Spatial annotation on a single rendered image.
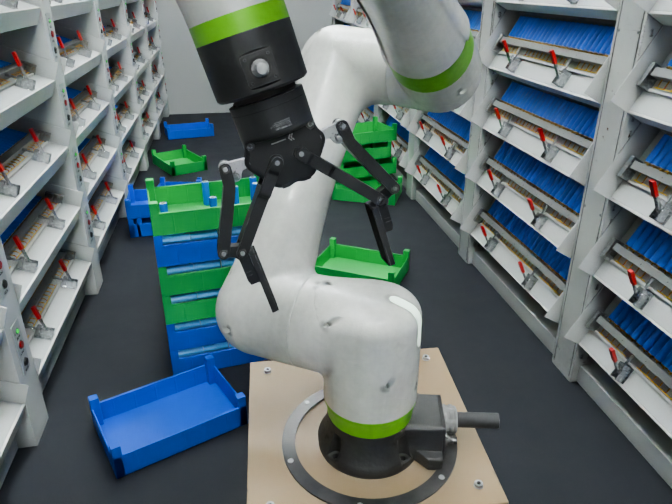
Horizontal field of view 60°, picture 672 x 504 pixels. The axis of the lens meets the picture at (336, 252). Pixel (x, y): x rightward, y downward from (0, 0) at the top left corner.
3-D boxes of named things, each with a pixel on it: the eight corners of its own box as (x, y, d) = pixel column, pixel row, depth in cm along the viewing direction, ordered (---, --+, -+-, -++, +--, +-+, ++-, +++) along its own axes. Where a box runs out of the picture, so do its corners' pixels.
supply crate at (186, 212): (262, 195, 160) (260, 167, 157) (279, 221, 143) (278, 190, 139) (149, 207, 151) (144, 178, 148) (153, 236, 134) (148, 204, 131)
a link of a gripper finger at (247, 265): (243, 239, 59) (215, 249, 59) (260, 281, 61) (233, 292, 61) (242, 235, 61) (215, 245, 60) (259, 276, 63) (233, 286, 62)
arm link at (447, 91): (399, 118, 95) (413, 45, 95) (478, 125, 90) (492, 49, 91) (367, 79, 78) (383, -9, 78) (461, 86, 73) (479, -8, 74)
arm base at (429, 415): (487, 407, 91) (492, 376, 88) (508, 484, 78) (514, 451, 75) (321, 402, 92) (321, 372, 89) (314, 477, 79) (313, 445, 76)
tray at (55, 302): (88, 274, 188) (97, 236, 183) (34, 392, 134) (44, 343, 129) (20, 259, 182) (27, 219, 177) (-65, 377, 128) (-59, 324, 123)
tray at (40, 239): (77, 219, 180) (86, 178, 175) (15, 322, 126) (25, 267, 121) (6, 202, 174) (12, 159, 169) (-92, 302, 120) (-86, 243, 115)
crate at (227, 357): (269, 319, 177) (267, 296, 174) (285, 356, 160) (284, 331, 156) (167, 337, 168) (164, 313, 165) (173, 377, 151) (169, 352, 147)
